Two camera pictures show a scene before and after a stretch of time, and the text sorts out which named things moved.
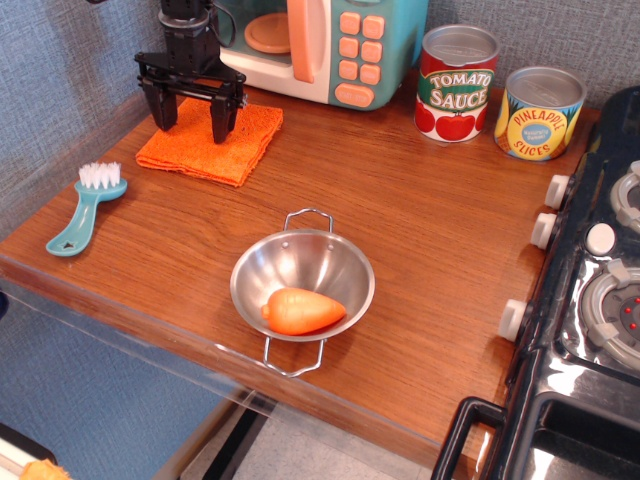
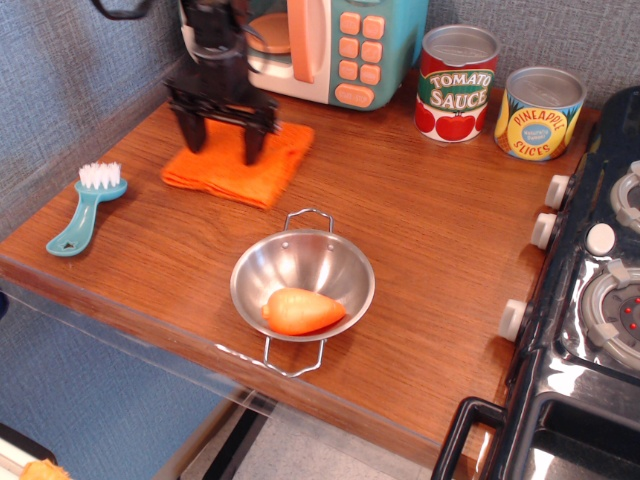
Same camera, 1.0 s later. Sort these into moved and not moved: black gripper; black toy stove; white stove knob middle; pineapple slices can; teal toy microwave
Moved: black gripper
Not moved: pineapple slices can; white stove knob middle; teal toy microwave; black toy stove
